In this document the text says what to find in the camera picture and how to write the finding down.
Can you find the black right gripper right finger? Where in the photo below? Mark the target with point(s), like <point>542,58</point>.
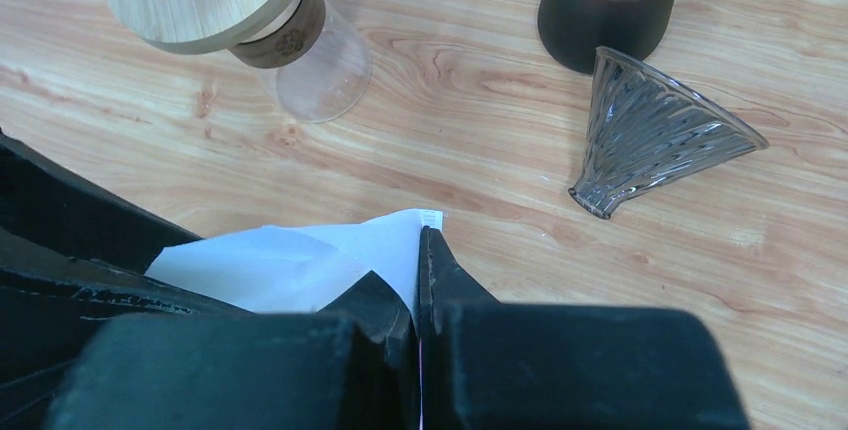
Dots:
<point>493,365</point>

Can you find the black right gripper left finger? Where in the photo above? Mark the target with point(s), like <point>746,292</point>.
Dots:
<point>351,365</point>

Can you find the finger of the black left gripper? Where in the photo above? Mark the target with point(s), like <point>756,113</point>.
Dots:
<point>73,256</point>

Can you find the white paper coffee filter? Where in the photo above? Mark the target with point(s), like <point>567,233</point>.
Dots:
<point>274,269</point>

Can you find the wooden ring dripper holder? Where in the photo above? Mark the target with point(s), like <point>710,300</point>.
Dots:
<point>193,27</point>

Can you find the clear glass carafe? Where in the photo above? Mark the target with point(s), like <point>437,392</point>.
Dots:
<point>311,61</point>

